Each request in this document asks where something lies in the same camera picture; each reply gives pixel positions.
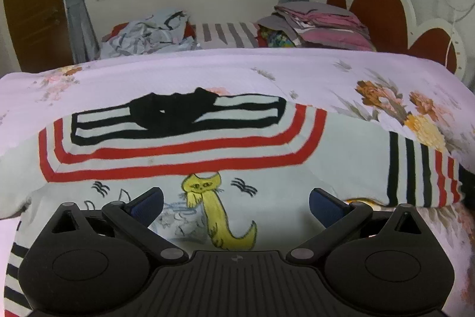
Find pink floral bedspread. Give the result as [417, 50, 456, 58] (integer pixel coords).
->
[0, 47, 475, 317]

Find grey striped pillow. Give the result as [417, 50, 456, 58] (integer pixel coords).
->
[191, 23, 259, 49]

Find red white headboard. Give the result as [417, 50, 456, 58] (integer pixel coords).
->
[327, 0, 467, 80]

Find brown wooden door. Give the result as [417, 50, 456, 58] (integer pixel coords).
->
[3, 0, 73, 72]

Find crumpled grey patterned clothes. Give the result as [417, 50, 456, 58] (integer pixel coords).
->
[99, 9, 200, 59]

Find stack of pink bedding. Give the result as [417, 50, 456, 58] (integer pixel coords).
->
[257, 1, 376, 51]

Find striped knit sweater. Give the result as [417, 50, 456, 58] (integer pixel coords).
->
[1, 89, 474, 316]

